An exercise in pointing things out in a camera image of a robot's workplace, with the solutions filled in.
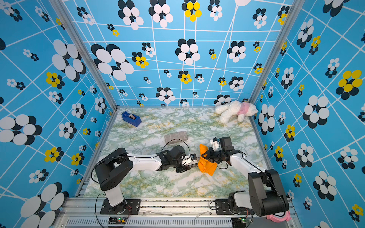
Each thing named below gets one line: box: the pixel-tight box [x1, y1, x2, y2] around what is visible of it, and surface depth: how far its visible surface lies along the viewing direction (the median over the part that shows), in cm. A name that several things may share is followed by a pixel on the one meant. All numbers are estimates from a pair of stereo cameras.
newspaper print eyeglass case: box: [186, 162, 199, 169], surface depth 86 cm
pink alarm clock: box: [265, 209, 292, 223], surface depth 68 cm
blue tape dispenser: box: [121, 110, 143, 127], surface depth 108 cm
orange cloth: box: [198, 143, 218, 177], surface depth 86 cm
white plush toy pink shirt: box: [214, 100, 259, 124], surface depth 110 cm
